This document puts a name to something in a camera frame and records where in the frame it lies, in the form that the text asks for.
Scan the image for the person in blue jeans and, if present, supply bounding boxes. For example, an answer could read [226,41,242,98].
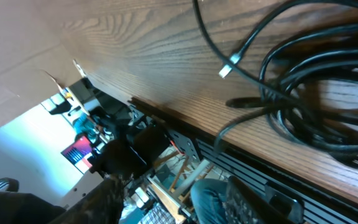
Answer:
[190,179,227,224]

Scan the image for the red monitor screen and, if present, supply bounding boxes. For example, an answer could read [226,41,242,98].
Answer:
[61,134,93,174]

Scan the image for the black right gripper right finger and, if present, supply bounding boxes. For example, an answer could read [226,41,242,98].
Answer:
[226,176,291,224]

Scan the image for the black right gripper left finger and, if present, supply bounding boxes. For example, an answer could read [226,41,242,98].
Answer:
[50,174,124,224]

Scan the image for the black USB-A cable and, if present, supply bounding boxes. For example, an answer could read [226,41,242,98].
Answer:
[193,0,358,174]

